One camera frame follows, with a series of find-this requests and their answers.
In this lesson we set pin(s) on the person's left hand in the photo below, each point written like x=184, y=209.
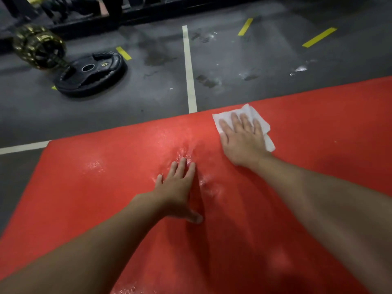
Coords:
x=176, y=192

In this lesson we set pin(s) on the person's right hand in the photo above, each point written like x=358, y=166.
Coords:
x=245, y=146

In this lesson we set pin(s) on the white wet wipe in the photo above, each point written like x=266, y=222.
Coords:
x=223, y=117

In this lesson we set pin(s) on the red mat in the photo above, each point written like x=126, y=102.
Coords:
x=321, y=134

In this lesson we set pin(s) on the person's right forearm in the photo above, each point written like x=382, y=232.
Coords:
x=333, y=217

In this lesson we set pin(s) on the person's left forearm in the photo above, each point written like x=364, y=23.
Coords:
x=79, y=248

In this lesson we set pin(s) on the black weight plate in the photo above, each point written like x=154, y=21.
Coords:
x=90, y=74

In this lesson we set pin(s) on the gold black dumbbell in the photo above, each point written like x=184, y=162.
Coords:
x=38, y=45

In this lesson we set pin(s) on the black gym machine frame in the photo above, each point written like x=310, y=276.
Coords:
x=153, y=10

